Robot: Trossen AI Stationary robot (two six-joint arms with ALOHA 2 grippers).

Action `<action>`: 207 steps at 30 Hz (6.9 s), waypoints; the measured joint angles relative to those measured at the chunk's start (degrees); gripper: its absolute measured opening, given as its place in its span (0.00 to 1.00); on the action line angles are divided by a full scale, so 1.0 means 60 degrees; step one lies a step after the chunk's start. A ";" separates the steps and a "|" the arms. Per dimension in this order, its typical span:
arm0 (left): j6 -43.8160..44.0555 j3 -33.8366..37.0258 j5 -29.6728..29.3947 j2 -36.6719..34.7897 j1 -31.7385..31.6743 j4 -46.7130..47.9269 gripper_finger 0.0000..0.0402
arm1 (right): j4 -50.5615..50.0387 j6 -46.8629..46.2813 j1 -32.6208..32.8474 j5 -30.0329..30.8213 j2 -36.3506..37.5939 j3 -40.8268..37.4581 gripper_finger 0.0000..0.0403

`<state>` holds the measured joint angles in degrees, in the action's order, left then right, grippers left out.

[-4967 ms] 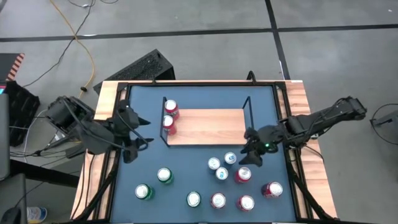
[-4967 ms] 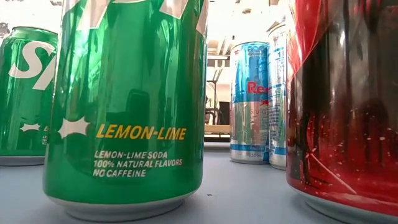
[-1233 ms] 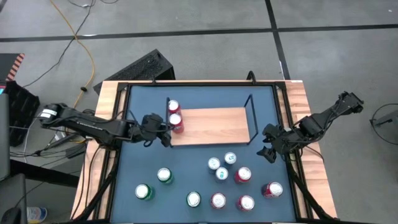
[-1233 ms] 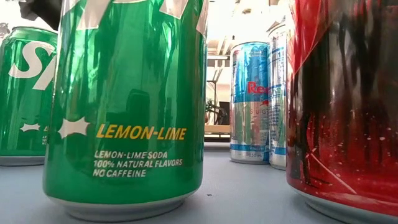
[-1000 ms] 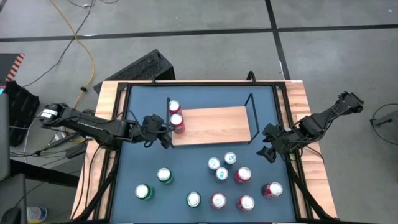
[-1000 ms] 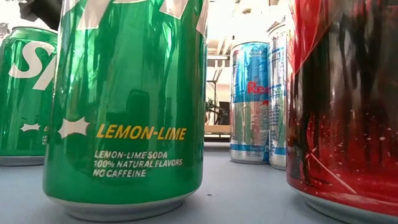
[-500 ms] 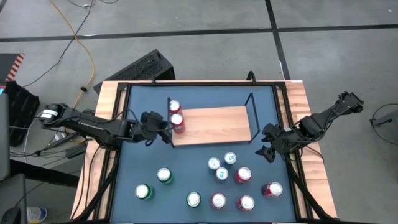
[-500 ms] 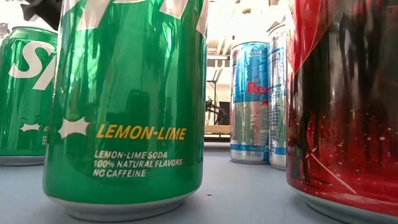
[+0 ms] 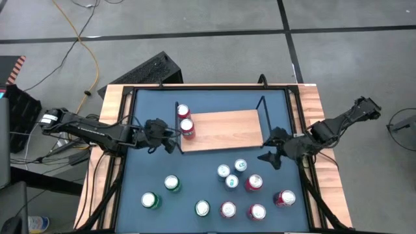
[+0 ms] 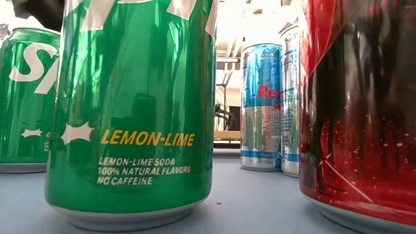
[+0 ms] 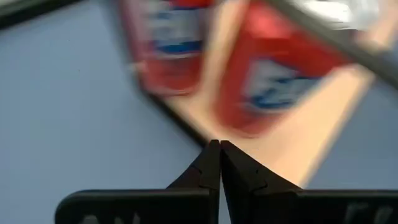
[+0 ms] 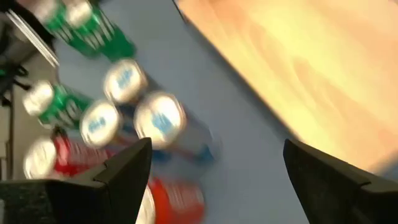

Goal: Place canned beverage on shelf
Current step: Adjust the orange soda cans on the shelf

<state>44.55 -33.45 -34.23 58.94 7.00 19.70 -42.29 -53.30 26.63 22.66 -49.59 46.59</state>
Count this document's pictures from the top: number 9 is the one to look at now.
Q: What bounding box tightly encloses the yellow cable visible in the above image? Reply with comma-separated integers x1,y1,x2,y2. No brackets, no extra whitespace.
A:
51,0,100,120

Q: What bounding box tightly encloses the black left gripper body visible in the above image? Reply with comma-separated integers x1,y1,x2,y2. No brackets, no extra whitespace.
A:
142,118,170,153

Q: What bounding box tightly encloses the wooden shelf black frame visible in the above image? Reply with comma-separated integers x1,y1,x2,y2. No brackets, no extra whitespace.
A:
174,95,273,155

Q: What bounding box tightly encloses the red Fanta can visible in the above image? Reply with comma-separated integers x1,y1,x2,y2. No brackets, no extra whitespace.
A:
176,103,192,120
245,174,264,192
179,118,197,141

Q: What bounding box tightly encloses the black floor cable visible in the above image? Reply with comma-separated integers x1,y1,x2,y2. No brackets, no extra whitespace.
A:
23,0,100,92

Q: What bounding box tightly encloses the black desk foot bar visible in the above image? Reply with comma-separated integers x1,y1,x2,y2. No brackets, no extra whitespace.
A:
9,166,84,197

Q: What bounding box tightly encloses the black round object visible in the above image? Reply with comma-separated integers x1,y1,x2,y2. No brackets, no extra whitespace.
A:
0,216,22,234

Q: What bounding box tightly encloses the black cable loop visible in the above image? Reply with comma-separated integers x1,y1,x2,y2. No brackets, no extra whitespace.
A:
385,107,416,165

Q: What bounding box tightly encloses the slim blue silver can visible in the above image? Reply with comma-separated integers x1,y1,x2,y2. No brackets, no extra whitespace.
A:
233,158,248,176
216,163,231,179
224,174,240,192

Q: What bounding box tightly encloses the black table frame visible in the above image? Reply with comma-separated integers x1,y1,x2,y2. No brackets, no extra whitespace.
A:
73,83,357,234

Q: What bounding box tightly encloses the black box orange striped edge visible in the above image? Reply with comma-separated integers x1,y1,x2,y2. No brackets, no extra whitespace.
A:
0,55,27,86

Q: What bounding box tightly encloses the grey monitor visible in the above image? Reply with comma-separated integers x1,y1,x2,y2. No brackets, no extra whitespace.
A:
0,96,12,190

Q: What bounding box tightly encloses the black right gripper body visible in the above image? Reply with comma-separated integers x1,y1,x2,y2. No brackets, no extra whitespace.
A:
281,135,315,162

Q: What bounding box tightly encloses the black perforated computer case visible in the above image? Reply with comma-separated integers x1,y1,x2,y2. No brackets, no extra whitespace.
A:
97,51,185,100

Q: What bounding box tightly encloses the blue table mat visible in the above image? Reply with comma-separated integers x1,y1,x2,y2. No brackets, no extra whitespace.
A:
114,88,311,233

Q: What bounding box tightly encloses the red Coca-Cola can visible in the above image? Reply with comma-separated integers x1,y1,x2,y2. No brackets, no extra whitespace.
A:
248,203,267,222
272,189,297,208
219,200,237,219

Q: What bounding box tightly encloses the green Sprite can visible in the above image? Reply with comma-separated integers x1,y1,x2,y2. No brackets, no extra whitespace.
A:
163,174,182,193
140,191,163,211
194,199,211,218

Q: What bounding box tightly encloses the black fabric crate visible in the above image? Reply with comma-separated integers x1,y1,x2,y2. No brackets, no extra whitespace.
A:
5,84,42,154

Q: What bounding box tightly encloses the white blue canister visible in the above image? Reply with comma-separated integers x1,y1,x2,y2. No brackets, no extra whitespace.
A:
27,215,50,234

